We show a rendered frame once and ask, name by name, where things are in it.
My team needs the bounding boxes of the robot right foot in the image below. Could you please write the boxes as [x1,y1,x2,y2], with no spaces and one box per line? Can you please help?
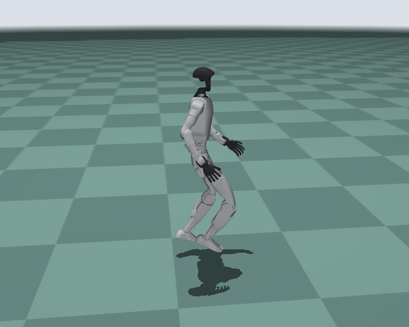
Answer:
[195,234,223,252]

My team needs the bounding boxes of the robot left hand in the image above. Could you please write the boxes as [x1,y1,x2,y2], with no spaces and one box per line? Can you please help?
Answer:
[222,136,245,157]

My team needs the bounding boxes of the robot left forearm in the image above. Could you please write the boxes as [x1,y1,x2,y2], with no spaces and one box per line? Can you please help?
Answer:
[210,125,226,144]

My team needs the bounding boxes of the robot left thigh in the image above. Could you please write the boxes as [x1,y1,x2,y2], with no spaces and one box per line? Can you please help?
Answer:
[201,156,216,204]

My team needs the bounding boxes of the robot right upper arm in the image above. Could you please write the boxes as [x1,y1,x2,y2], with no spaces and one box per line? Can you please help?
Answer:
[180,99,205,140]

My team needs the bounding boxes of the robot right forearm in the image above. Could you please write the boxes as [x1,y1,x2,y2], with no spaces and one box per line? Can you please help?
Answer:
[183,129,206,166]

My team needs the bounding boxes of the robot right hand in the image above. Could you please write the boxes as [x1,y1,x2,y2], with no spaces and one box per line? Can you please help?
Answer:
[196,156,221,183]

